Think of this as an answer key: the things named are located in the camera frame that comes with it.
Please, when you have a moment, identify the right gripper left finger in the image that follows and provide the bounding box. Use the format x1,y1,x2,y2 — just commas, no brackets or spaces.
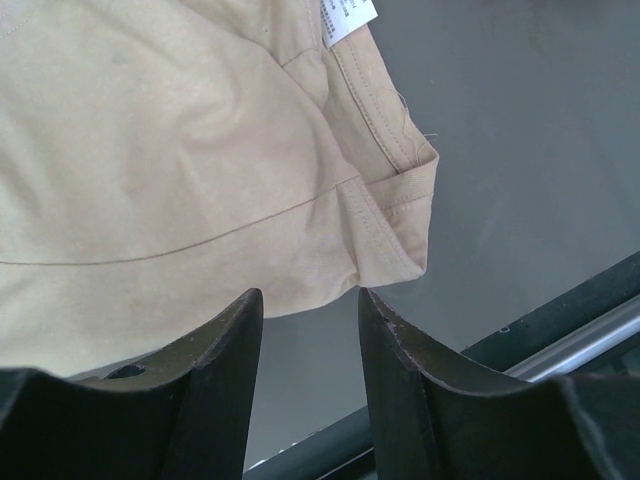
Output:
1,289,263,479

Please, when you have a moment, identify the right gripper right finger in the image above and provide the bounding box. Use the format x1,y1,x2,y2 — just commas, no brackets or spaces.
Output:
358,289,639,479

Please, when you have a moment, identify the beige t shirt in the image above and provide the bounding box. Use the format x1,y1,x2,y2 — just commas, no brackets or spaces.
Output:
1,1,438,377

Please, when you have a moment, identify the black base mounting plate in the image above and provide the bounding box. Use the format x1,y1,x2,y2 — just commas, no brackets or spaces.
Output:
247,255,639,479

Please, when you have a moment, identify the aluminium frame rail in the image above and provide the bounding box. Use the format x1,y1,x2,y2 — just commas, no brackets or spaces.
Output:
505,296,639,382

